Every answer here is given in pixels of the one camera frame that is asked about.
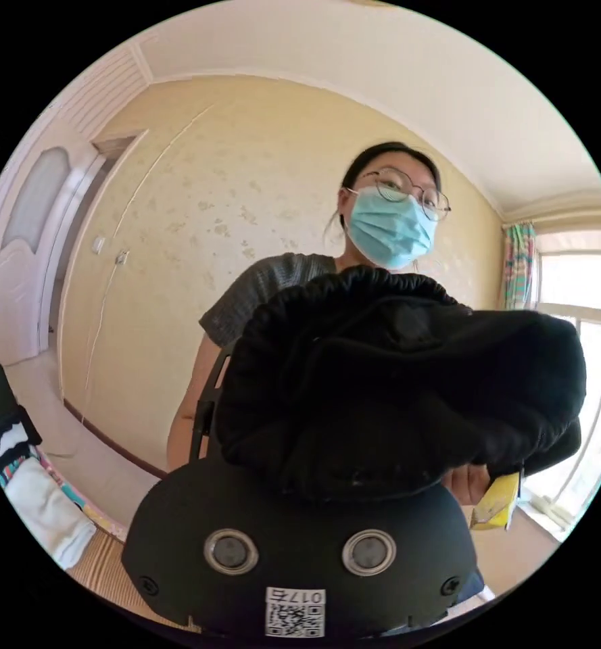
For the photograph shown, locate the black pants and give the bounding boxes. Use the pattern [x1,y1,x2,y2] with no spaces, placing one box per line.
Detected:
[214,264,588,504]

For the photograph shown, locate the person's left hand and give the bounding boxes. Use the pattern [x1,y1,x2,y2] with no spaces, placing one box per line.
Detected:
[443,464,492,506]

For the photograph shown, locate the window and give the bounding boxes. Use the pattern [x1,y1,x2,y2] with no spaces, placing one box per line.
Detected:
[524,229,601,541]

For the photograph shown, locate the colourful patterned curtain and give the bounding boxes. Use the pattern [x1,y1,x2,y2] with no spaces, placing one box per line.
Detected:
[500,220,538,312]

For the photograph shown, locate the person's body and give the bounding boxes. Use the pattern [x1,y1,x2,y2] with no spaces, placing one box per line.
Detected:
[167,141,476,477]

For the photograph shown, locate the bed with woven mat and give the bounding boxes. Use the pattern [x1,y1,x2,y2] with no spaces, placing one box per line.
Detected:
[35,446,206,635]

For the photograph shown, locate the pile of clothes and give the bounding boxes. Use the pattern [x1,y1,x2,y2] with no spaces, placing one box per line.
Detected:
[0,362,97,572]

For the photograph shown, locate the white door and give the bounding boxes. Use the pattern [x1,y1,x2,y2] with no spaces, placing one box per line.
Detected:
[0,133,110,367]

